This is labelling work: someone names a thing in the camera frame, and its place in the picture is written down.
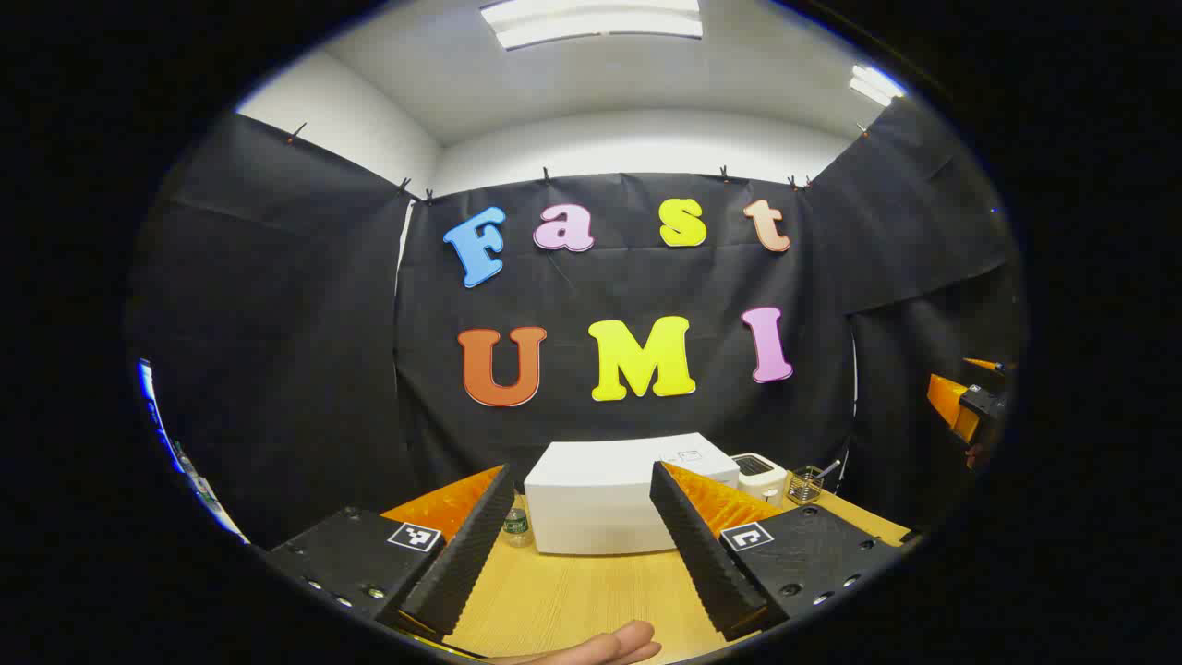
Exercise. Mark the white microwave oven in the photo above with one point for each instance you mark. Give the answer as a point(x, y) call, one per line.
point(591, 499)

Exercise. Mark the large ceiling light panel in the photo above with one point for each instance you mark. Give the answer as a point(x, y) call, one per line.
point(591, 23)

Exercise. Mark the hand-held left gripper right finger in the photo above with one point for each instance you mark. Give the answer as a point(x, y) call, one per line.
point(702, 563)

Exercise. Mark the clear bottle with green label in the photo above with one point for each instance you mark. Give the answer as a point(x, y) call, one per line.
point(516, 528)

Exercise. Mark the grey pen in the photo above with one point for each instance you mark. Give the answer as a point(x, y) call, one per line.
point(829, 469)

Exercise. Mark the small ceiling light panel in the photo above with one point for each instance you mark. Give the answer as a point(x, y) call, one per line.
point(875, 85)

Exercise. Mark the white toaster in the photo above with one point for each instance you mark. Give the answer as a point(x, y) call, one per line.
point(762, 476)

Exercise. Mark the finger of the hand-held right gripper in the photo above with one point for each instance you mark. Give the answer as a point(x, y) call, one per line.
point(946, 402)
point(983, 366)

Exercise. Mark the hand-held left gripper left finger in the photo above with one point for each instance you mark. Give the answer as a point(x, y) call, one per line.
point(462, 563)

